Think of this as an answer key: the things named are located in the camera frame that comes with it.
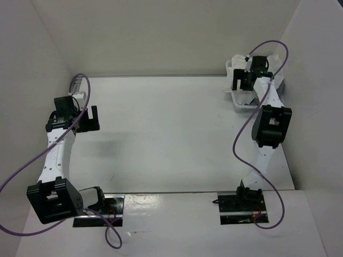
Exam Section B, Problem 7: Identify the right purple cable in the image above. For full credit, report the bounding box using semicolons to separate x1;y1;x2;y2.
232;40;289;230

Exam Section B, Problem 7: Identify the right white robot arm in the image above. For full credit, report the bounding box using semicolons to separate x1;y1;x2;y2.
232;56;292;211

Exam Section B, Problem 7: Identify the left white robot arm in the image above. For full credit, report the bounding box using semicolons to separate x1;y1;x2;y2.
26;92;100;224

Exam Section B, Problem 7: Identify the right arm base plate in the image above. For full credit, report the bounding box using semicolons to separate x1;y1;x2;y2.
212;192;269;225

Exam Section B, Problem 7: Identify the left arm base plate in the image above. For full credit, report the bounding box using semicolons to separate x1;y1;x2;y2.
72;194;124;228

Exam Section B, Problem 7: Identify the white plastic basket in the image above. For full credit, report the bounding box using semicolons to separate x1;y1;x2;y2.
224;59;286;113

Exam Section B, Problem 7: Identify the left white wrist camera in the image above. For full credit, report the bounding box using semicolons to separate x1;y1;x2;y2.
71;92;87;106

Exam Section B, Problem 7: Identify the white pleated skirt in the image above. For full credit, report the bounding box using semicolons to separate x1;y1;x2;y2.
225;55;285;105

